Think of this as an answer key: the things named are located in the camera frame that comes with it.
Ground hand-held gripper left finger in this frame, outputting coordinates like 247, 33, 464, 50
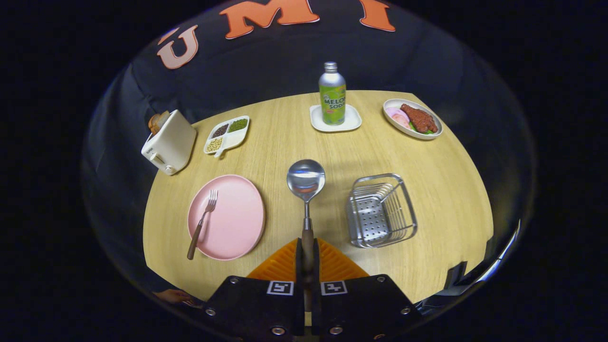
202, 237, 305, 339

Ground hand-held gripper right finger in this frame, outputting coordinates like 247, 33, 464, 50
311, 237, 423, 339

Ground metal spoon with wooden handle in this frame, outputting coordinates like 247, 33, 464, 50
286, 159, 326, 314

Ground metal fork with wooden handle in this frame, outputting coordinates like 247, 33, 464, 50
187, 190, 219, 260

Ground pink round plate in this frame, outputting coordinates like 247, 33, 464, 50
187, 174, 266, 261

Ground white divided bean dish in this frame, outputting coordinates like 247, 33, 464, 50
204, 115, 250, 158

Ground white square coaster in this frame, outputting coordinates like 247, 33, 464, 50
310, 104, 362, 133

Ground green soda bottle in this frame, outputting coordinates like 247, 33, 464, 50
318, 61, 347, 126

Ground pink ham slices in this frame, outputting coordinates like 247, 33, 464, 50
386, 107, 413, 130

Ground white round food plate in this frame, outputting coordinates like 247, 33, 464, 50
383, 98, 444, 140

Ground white toaster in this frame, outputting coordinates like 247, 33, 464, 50
141, 110, 198, 176

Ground brown meat piece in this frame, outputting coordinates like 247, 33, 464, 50
400, 104, 438, 133

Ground toast bread slice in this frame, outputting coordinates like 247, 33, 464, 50
148, 111, 171, 135

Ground black backdrop cloth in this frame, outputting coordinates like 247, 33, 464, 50
81, 0, 537, 323

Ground metal wire basket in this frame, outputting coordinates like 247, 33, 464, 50
346, 173, 418, 249

